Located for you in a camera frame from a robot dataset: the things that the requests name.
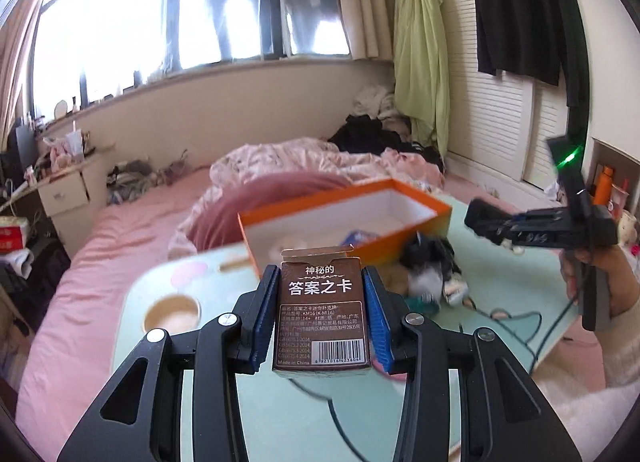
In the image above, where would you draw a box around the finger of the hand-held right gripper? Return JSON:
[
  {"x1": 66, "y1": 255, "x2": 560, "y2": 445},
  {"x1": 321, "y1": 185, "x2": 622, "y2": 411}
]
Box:
[{"x1": 464, "y1": 198, "x2": 521, "y2": 247}]

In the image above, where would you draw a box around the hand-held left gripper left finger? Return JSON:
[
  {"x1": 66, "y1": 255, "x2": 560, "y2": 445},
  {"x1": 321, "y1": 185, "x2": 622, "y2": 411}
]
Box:
[{"x1": 57, "y1": 265, "x2": 281, "y2": 462}]

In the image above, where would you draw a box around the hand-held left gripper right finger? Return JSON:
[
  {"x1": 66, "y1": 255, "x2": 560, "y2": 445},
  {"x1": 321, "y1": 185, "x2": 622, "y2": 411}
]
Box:
[{"x1": 361, "y1": 266, "x2": 583, "y2": 462}]

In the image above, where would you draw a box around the brown fur pompom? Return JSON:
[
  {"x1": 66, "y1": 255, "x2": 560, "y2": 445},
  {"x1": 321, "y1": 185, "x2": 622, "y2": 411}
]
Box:
[{"x1": 382, "y1": 265, "x2": 416, "y2": 298}]

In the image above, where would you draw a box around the brown card box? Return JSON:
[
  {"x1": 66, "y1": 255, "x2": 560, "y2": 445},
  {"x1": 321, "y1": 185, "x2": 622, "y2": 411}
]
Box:
[{"x1": 271, "y1": 245, "x2": 372, "y2": 375}]

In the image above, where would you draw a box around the orange cardboard box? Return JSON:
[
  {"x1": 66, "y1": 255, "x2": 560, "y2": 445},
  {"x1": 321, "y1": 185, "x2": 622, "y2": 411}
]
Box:
[{"x1": 237, "y1": 179, "x2": 453, "y2": 279}]

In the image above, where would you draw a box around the blue metal tin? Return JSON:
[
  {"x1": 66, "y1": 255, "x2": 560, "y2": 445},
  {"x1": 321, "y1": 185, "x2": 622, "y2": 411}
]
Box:
[{"x1": 340, "y1": 228, "x2": 386, "y2": 248}]

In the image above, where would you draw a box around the person's right forearm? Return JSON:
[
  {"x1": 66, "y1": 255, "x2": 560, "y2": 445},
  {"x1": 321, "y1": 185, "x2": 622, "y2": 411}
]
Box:
[{"x1": 597, "y1": 287, "x2": 640, "y2": 390}]

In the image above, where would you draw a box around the pale green printed desktop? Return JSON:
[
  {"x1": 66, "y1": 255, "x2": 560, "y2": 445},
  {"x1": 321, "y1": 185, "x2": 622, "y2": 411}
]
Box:
[{"x1": 112, "y1": 215, "x2": 591, "y2": 462}]

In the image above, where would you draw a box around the person's right hand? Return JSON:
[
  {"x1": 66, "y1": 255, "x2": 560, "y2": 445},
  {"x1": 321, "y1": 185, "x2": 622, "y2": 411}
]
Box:
[{"x1": 559, "y1": 242, "x2": 640, "y2": 318}]

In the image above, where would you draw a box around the green toy car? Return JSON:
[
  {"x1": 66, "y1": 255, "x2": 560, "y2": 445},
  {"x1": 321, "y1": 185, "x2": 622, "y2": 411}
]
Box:
[{"x1": 405, "y1": 292, "x2": 441, "y2": 315}]

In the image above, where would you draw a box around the orange bottle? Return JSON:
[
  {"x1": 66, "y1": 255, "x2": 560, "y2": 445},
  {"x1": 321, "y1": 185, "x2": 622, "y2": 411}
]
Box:
[{"x1": 592, "y1": 166, "x2": 613, "y2": 208}]

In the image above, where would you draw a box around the small anime figurine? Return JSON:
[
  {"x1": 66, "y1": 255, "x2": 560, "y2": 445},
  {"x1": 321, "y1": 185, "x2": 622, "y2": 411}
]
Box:
[{"x1": 442, "y1": 277, "x2": 476, "y2": 308}]

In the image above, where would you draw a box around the white louvered wardrobe door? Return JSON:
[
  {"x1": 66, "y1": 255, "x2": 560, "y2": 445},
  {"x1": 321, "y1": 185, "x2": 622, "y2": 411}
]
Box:
[{"x1": 425, "y1": 0, "x2": 591, "y2": 193}]

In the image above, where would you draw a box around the black clothes pile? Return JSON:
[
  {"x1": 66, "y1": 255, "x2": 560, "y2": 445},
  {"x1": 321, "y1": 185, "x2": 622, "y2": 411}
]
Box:
[{"x1": 327, "y1": 115, "x2": 446, "y2": 173}]

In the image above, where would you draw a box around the floral white quilt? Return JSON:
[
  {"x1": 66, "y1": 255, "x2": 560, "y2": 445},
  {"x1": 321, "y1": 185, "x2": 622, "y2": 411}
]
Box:
[{"x1": 170, "y1": 137, "x2": 446, "y2": 255}]

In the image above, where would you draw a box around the white clothes pile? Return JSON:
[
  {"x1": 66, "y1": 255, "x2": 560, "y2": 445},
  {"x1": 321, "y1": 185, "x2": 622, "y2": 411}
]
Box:
[{"x1": 352, "y1": 86, "x2": 413, "y2": 123}]

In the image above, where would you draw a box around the purple cloth pouch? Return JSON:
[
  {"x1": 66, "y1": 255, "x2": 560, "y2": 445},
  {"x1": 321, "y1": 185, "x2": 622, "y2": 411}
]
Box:
[{"x1": 160, "y1": 155, "x2": 193, "y2": 185}]

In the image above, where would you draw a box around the grey patterned cloth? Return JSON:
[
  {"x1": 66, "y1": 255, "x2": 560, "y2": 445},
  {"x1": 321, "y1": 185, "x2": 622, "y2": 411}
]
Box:
[{"x1": 107, "y1": 157, "x2": 156, "y2": 205}]

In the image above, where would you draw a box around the light green garment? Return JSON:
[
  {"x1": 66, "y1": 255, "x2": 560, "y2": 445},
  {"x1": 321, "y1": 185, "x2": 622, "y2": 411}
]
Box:
[{"x1": 394, "y1": 0, "x2": 451, "y2": 158}]

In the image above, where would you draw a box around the person's white fleece clothing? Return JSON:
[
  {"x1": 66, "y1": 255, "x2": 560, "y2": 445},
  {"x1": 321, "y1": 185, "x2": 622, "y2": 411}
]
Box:
[{"x1": 532, "y1": 359, "x2": 640, "y2": 462}]

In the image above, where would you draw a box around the black hanging garment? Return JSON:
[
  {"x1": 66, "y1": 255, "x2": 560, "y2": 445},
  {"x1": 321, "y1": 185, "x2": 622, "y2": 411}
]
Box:
[{"x1": 467, "y1": 0, "x2": 591, "y2": 108}]

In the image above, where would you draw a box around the black bag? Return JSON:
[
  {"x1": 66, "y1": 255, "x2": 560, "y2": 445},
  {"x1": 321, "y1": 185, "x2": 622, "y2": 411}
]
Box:
[{"x1": 0, "y1": 242, "x2": 71, "y2": 333}]

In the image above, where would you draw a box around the white nightstand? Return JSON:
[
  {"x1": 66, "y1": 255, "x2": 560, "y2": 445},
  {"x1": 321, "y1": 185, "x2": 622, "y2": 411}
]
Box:
[{"x1": 37, "y1": 147, "x2": 118, "y2": 245}]

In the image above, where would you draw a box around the cream curtain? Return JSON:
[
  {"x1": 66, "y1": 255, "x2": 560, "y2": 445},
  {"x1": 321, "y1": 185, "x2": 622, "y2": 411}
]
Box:
[
  {"x1": 0, "y1": 0, "x2": 56, "y2": 143},
  {"x1": 332, "y1": 0, "x2": 396, "y2": 60}
]

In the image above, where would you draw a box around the white cup with straw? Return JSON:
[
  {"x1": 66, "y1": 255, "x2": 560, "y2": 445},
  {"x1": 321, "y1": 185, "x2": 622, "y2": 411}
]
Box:
[{"x1": 67, "y1": 119, "x2": 86, "y2": 163}]

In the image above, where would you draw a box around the red tissue box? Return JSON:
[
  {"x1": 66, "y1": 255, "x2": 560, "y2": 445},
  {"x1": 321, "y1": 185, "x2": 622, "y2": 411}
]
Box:
[{"x1": 0, "y1": 216, "x2": 28, "y2": 253}]

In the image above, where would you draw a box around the large window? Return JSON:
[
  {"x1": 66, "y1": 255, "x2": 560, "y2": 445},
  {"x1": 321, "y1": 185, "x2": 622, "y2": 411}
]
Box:
[{"x1": 30, "y1": 0, "x2": 351, "y2": 108}]

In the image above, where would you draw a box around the red corduroy pillow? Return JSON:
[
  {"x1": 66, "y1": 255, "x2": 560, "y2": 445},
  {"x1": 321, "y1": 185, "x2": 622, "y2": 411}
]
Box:
[{"x1": 187, "y1": 173, "x2": 351, "y2": 250}]

